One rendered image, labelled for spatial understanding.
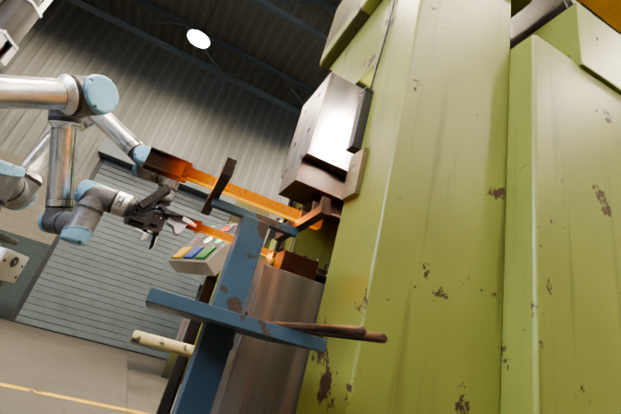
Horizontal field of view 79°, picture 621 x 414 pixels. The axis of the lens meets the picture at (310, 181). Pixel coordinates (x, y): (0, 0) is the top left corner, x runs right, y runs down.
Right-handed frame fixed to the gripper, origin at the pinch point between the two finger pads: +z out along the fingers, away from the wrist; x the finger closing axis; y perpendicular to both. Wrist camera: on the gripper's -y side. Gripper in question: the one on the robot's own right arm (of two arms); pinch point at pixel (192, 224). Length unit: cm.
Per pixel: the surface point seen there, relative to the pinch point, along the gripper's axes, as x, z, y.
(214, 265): -38.5, 17.0, 4.2
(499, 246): 49, 83, -14
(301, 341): 67, 21, 29
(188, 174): 48.6, -7.0, 2.2
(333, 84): 13, 29, -70
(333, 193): 8, 43, -28
